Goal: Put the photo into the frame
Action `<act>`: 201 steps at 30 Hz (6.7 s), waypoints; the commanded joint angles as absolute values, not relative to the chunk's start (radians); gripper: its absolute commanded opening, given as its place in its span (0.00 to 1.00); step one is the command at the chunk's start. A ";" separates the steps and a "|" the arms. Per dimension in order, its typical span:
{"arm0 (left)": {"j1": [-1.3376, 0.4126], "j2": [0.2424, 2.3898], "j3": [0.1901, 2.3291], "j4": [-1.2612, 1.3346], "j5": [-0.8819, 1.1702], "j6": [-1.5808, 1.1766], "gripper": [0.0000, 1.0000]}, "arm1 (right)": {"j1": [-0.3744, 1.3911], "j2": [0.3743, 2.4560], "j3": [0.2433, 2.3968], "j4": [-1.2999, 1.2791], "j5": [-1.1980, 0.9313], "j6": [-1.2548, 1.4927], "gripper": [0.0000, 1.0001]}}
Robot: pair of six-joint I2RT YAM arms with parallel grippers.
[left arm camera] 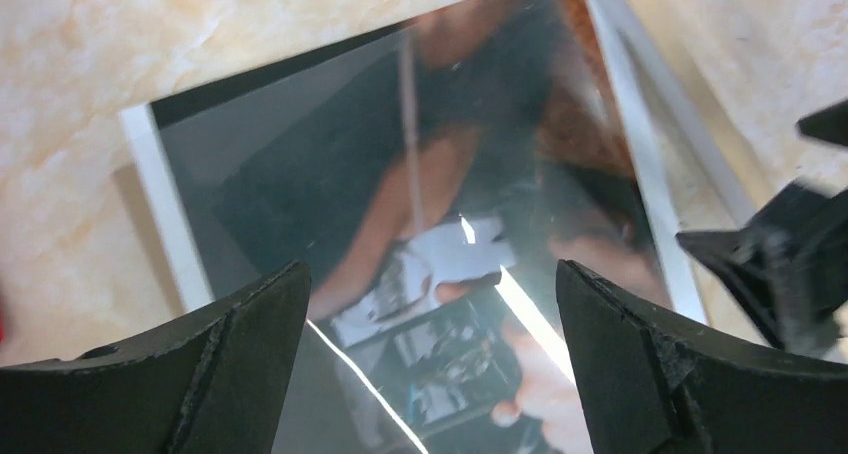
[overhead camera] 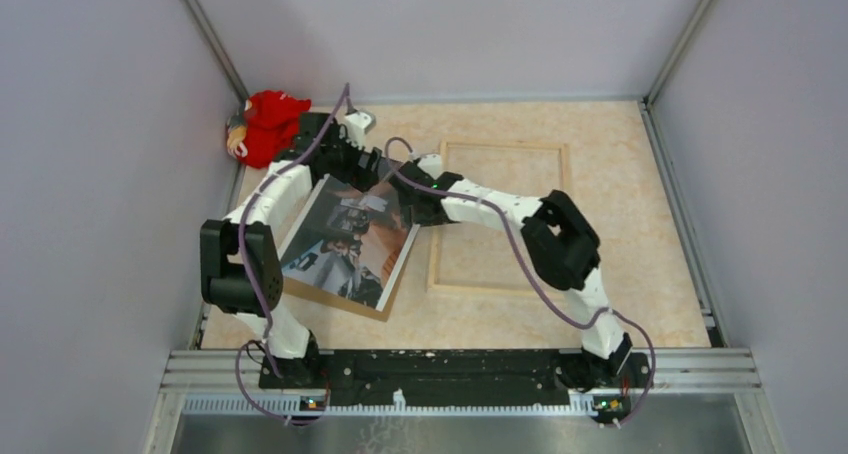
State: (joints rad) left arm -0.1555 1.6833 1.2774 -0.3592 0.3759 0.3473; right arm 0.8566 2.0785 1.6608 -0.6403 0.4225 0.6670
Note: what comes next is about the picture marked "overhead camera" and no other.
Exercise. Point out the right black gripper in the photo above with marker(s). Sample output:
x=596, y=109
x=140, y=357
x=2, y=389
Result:
x=421, y=219

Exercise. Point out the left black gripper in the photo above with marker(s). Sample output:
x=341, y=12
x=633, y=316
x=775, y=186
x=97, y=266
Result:
x=355, y=175

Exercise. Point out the light wooden picture frame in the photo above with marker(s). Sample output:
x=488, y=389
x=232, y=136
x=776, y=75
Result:
x=467, y=257

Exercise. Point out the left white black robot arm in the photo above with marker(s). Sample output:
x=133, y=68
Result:
x=240, y=269

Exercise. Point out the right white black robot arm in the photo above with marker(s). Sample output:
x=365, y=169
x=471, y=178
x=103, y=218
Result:
x=554, y=245

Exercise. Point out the brown cardboard backing board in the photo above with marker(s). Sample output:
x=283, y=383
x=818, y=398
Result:
x=331, y=298

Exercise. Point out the red cloth doll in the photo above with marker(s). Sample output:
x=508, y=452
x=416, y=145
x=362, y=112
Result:
x=264, y=124

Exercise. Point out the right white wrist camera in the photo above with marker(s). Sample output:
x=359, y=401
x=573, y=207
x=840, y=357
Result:
x=431, y=164

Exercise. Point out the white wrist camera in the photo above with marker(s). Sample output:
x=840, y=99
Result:
x=431, y=164
x=357, y=124

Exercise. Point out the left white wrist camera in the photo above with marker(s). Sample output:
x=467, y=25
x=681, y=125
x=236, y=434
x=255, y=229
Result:
x=357, y=124

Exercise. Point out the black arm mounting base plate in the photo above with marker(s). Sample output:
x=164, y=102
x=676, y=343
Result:
x=452, y=378

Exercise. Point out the aluminium front rail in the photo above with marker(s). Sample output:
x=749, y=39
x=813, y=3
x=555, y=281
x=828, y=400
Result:
x=696, y=400

